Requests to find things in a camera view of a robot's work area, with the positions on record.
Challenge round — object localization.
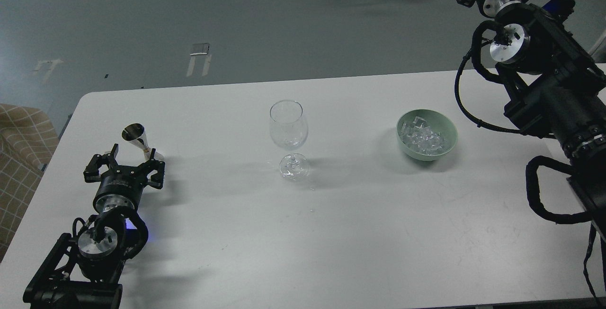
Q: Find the pile of clear ice cubes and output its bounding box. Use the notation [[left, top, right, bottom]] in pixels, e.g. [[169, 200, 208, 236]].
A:
[[400, 116, 448, 156]]

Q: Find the beige checkered chair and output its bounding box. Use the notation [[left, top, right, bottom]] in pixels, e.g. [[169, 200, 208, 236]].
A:
[[0, 104, 59, 259]]

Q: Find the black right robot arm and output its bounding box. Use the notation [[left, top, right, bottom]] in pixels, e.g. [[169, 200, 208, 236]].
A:
[[454, 0, 606, 264]]

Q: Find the steel cocktail jigger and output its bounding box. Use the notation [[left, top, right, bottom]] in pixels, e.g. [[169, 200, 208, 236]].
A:
[[121, 123, 165, 161]]

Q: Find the clear wine glass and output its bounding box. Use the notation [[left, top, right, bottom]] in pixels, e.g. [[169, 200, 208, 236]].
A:
[[270, 99, 311, 180]]

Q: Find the green bowl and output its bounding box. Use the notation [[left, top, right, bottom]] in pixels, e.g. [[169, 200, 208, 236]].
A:
[[395, 109, 459, 161]]

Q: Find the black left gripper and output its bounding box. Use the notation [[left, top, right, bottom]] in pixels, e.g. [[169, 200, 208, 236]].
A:
[[83, 143, 165, 213]]

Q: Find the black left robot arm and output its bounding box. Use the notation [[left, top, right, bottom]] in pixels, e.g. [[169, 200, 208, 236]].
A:
[[22, 144, 165, 309]]

